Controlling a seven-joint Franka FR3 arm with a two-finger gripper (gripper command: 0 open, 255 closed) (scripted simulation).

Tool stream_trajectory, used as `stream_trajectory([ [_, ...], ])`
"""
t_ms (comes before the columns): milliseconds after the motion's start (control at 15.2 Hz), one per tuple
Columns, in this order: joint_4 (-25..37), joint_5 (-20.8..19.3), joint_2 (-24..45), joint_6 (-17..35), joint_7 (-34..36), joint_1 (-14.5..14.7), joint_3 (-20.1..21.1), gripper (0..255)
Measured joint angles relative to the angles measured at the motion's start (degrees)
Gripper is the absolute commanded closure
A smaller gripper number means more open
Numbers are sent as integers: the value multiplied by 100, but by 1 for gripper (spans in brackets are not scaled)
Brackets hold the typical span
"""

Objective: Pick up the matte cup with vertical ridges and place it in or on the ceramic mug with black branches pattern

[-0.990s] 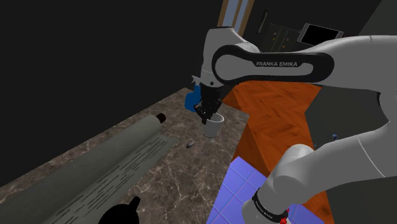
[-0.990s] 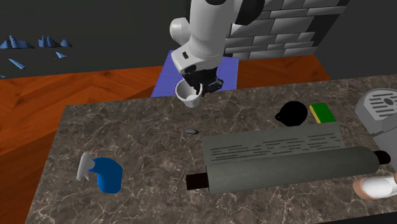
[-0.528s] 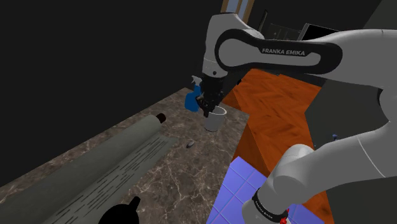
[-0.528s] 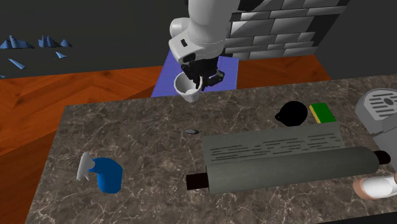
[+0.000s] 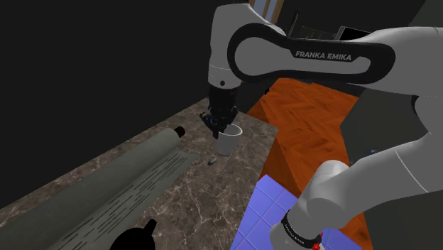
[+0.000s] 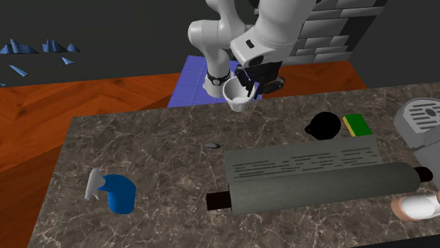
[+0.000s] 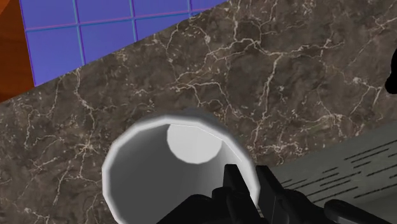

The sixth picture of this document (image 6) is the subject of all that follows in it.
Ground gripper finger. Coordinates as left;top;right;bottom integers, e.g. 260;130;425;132
257;76;286;97
239;77;257;100

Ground white cup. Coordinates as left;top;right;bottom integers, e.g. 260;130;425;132
222;76;257;113

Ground black round pot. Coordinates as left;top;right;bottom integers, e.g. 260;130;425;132
304;111;342;141

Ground grey rolling pin black handles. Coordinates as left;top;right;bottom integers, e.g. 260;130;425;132
205;161;434;217

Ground blue tiled robot stand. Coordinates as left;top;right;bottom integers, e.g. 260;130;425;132
166;54;264;109

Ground green and yellow sponge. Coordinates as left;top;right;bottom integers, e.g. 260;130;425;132
342;113;374;138

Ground white and peach cylinder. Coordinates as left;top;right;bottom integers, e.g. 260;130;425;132
391;190;440;222

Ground blue spray bottle white trigger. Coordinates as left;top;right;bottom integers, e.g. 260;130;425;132
84;168;138;216

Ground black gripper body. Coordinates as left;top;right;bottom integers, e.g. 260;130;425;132
235;61;283;85

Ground grey appliance with round grille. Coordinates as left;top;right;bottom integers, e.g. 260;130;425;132
393;97;440;190

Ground grey slotted mat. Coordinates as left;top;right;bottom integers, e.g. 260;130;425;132
224;134;384;185

